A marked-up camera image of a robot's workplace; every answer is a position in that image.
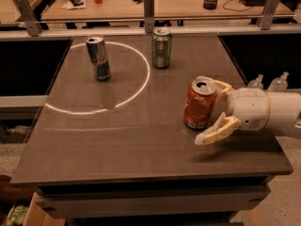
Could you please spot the wooden background desk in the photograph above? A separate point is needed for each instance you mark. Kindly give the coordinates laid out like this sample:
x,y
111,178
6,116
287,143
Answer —
x,y
162,8

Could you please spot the metal rail bracket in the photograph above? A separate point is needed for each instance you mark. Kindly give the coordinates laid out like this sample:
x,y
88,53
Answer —
x,y
148,15
32,25
270,7

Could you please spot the blue silver energy drink can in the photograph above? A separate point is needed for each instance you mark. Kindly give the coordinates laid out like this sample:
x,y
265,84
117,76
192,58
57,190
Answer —
x,y
98,57

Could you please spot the clear plastic bottle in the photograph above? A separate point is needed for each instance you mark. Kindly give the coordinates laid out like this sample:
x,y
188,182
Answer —
x,y
280,83
256,83

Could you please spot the left metal rail bracket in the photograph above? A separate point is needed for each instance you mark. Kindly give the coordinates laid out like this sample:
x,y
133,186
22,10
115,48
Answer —
x,y
32,25

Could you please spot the orange-red coke can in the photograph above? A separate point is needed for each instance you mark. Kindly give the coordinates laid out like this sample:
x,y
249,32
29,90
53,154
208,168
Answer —
x,y
199,104

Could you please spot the horizontal metal rail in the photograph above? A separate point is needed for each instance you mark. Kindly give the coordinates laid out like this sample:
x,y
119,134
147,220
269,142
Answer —
x,y
170,18

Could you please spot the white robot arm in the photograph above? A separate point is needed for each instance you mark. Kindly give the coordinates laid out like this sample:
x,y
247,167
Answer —
x,y
284,113

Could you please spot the black mesh cup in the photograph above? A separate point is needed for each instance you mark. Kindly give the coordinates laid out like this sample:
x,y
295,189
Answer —
x,y
210,4

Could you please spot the green chip bag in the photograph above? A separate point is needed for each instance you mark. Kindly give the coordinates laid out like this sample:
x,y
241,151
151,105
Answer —
x,y
16,215

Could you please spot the green soda can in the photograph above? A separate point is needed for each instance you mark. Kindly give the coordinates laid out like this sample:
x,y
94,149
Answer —
x,y
161,41

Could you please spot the grey table drawer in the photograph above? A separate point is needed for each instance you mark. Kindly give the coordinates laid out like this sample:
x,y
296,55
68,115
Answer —
x,y
153,202

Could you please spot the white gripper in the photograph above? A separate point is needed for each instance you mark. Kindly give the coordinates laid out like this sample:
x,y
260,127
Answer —
x,y
249,106

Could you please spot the right metal rail bracket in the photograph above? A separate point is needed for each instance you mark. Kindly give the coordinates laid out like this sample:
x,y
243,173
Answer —
x,y
270,7

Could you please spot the middle metal rail bracket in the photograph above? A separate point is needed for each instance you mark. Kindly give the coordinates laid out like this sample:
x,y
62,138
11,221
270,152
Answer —
x,y
148,15

